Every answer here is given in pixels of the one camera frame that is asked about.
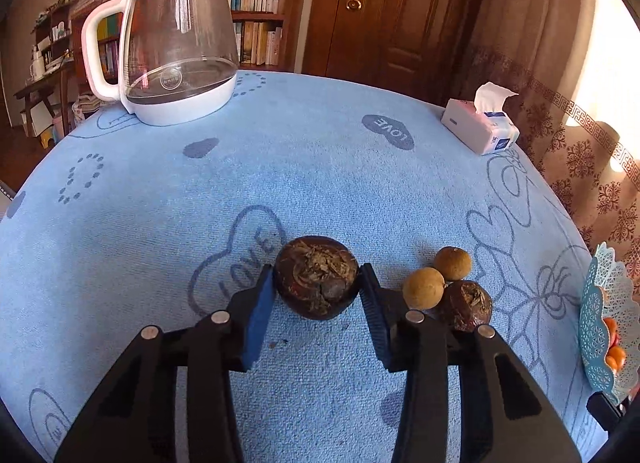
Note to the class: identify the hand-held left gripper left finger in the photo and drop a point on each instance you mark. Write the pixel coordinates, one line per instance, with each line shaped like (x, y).
(257, 323)

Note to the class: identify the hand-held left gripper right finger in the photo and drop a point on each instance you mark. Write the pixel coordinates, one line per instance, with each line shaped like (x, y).
(376, 323)

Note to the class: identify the round orange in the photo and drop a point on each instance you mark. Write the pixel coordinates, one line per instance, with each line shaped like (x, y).
(611, 330)
(616, 357)

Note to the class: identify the tan longan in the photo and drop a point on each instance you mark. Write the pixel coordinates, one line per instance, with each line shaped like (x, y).
(423, 288)
(452, 263)

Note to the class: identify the dark brown water chestnut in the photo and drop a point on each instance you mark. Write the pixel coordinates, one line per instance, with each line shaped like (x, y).
(465, 305)
(316, 283)

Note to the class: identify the light blue lattice fruit basket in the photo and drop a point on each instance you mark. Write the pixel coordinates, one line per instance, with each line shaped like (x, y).
(595, 308)

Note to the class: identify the blue printed tablecloth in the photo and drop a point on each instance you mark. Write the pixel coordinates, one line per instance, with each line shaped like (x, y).
(325, 183)

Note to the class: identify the white tissue box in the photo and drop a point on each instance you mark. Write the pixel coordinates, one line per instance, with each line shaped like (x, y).
(470, 128)

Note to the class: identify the beige patterned curtain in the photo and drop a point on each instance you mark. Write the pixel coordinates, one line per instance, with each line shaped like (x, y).
(575, 153)

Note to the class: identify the brown wooden door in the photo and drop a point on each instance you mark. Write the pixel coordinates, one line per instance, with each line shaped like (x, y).
(400, 18)

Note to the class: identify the wooden bookshelf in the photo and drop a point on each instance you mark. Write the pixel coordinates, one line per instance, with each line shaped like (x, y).
(295, 18)

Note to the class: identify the brass door knob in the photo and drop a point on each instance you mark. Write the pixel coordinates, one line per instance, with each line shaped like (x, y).
(353, 4)

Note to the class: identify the wooden side table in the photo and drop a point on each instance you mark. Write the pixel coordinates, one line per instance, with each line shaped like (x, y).
(45, 80)

